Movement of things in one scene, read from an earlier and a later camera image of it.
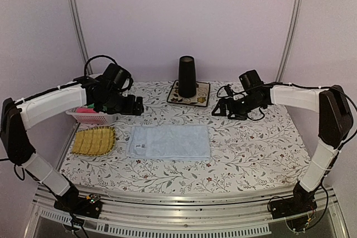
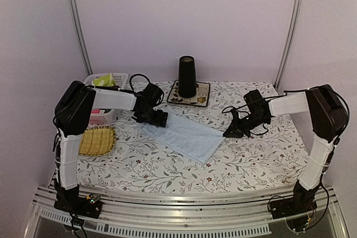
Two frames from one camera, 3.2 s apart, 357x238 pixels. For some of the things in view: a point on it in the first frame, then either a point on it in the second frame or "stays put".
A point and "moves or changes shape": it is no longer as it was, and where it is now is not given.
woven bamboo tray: [94, 141] stays put
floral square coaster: [201, 98] stays put
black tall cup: [187, 77] stays put
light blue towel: [169, 143] moves or changes shape
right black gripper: [222, 102] -> [237, 131]
